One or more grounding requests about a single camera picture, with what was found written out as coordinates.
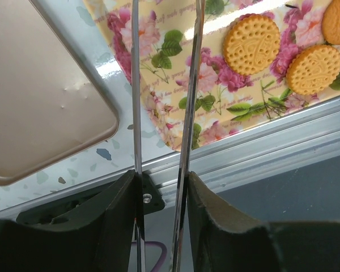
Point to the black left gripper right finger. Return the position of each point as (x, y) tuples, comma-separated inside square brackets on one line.
[(223, 238)]

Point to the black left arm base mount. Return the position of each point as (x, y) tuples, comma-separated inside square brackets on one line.
[(43, 214)]

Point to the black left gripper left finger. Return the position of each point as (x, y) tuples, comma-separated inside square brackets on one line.
[(95, 236)]

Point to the metal tongs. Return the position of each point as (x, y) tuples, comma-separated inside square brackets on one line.
[(187, 137)]

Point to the aluminium table rail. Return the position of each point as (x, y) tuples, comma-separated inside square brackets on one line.
[(291, 142)]

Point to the gold tin lid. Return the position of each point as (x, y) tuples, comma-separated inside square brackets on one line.
[(50, 106)]

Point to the round sandwich cookie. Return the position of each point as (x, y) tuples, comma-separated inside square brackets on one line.
[(252, 44), (314, 69), (331, 23)]

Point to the floral yellow tray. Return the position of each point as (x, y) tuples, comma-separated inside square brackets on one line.
[(227, 102)]

